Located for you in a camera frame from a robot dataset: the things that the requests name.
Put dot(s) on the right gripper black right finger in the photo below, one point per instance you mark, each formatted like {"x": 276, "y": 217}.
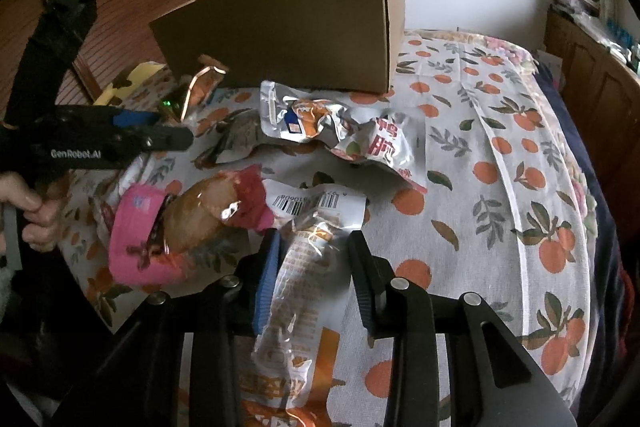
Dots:
{"x": 371, "y": 276}

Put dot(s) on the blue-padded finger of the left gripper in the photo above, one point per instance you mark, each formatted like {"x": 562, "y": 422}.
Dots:
{"x": 131, "y": 118}

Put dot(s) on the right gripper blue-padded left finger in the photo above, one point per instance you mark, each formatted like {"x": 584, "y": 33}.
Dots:
{"x": 269, "y": 258}

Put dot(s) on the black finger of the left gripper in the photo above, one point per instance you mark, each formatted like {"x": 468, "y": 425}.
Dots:
{"x": 144, "y": 138}

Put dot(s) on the orange white snack packet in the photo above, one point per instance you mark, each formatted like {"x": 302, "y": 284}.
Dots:
{"x": 287, "y": 375}

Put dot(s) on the person's left hand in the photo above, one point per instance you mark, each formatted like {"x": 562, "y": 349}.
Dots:
{"x": 42, "y": 212}

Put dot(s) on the yellow plush pillow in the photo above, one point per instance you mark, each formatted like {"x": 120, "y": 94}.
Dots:
{"x": 126, "y": 82}

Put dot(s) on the shiny copper snack wrapper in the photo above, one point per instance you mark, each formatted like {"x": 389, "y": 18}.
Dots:
{"x": 193, "y": 90}

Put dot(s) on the dark silver snack packet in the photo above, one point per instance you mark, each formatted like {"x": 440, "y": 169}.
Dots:
{"x": 237, "y": 135}

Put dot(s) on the pink wrapped bread snack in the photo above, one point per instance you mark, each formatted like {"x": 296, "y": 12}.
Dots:
{"x": 154, "y": 232}

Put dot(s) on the silver orange snack bag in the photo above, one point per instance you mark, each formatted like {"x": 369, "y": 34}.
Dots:
{"x": 301, "y": 117}

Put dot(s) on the white red-lettered snack bag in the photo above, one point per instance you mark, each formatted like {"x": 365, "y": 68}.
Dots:
{"x": 393, "y": 139}

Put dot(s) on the orange-print white bedsheet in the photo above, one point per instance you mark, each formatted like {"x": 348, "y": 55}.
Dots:
{"x": 506, "y": 213}

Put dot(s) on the brown cardboard box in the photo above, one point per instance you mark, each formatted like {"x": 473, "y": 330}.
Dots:
{"x": 343, "y": 45}

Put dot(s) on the dark blue blanket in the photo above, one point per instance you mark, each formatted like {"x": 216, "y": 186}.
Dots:
{"x": 614, "y": 290}

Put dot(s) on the wooden sideboard cabinet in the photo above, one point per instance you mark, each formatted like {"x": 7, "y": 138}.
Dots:
{"x": 602, "y": 97}

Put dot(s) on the clutter on sideboard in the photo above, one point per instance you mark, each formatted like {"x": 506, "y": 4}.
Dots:
{"x": 586, "y": 14}

